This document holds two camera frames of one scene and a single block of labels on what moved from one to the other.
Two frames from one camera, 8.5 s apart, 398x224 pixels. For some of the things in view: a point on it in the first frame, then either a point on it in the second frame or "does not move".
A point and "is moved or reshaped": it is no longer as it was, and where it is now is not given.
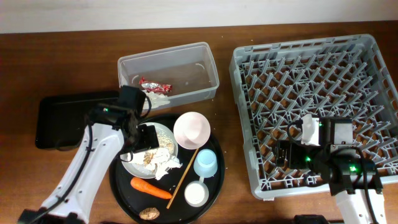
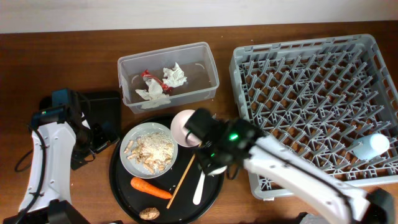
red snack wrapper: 155,86 -> 145,73
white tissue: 157,161 -> 175,77
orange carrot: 142,185 does not move
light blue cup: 206,163 is moved or reshaped
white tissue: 156,99 does not move
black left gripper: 149,139 -> 106,135
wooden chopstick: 183,178 does not move
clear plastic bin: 179,73 does not move
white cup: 196,193 -> 219,171
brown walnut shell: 149,213 does not move
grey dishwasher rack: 345,77 does not move
